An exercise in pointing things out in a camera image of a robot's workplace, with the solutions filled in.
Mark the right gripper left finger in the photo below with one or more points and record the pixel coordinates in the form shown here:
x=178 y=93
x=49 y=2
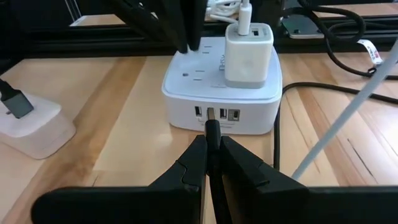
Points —
x=124 y=205

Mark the flat white charger block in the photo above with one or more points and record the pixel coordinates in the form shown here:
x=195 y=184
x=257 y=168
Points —
x=37 y=130

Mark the black aluminium table frame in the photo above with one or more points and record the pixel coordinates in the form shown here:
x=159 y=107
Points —
x=93 y=37

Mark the white USB charging hub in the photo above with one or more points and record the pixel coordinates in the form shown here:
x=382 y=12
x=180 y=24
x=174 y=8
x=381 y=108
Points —
x=248 y=102

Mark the small white USB charger cube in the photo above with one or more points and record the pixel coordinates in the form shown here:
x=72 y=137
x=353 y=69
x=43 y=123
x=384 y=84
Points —
x=248 y=59

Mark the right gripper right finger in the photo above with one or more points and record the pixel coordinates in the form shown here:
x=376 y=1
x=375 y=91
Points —
x=295 y=205

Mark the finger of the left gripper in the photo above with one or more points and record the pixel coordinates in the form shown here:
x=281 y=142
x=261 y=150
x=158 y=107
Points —
x=195 y=28
x=155 y=18

